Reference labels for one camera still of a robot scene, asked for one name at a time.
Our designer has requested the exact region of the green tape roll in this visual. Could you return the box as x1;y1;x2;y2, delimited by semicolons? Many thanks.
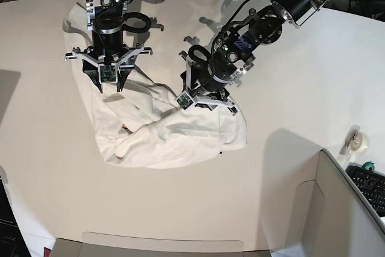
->
362;161;375;172

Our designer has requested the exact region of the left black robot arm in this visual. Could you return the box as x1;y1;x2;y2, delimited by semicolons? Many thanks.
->
176;0;329;114

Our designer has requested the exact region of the black computer keyboard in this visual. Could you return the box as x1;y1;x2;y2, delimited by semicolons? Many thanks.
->
345;166;385;217

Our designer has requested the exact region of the beige partition box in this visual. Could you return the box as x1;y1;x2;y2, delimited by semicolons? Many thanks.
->
51;149;384;256

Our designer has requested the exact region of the black monitor corner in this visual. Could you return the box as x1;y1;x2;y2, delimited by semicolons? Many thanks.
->
1;167;31;257

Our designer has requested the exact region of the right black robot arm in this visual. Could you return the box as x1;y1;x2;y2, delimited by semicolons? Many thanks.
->
80;0;152;92

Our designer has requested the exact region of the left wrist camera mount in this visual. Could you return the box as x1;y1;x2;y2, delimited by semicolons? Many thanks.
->
175;51;238;115

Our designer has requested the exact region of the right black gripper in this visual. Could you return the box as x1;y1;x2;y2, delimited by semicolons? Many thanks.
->
82;29;135;93

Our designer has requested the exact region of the clear tape dispenser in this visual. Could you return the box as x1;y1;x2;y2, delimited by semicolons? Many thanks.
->
339;125;369;161

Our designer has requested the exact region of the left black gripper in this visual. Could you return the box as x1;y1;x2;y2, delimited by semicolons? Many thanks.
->
193;63;227;92

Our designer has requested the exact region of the white printed t-shirt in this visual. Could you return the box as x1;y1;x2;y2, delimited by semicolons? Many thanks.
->
62;3;249;170

